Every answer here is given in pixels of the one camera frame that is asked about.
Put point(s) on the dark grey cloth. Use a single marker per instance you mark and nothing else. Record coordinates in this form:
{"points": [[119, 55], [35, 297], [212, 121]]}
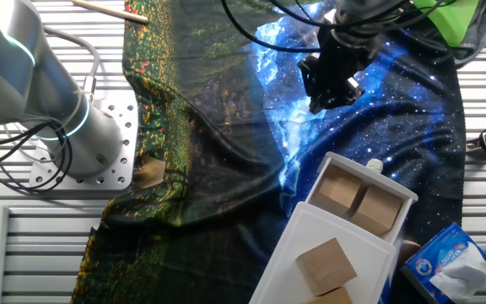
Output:
{"points": [[485, 25]]}

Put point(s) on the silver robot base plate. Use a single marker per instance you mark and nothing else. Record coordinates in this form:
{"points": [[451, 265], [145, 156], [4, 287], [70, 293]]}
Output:
{"points": [[120, 126]]}

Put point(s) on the brown wooden cube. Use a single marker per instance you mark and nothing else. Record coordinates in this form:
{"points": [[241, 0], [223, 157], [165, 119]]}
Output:
{"points": [[338, 190], [331, 297], [325, 266]]}

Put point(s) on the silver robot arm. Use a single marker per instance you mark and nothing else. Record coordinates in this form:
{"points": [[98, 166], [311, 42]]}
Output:
{"points": [[23, 84]]}

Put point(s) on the galaxy and meadow print cloth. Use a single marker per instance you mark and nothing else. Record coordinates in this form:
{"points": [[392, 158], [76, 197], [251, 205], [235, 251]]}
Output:
{"points": [[226, 190]]}

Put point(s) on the blue tissue pack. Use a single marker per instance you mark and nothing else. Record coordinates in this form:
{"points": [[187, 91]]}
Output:
{"points": [[437, 257]]}

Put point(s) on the pale wooden stick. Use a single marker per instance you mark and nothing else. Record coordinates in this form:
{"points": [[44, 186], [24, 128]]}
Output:
{"points": [[108, 11]]}

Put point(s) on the white drawer cabinet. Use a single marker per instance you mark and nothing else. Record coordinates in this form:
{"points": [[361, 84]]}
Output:
{"points": [[310, 228]]}

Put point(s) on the brown tape patch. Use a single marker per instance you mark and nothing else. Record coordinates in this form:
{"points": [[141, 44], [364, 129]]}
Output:
{"points": [[148, 171]]}

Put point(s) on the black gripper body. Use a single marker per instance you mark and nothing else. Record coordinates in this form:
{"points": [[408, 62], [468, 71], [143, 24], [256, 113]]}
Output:
{"points": [[340, 63]]}

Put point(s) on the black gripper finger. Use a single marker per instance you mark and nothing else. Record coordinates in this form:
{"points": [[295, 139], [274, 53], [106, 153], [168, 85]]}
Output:
{"points": [[310, 76], [348, 95]]}

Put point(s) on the bright green object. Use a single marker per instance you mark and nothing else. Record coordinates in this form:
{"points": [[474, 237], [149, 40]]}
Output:
{"points": [[454, 21]]}

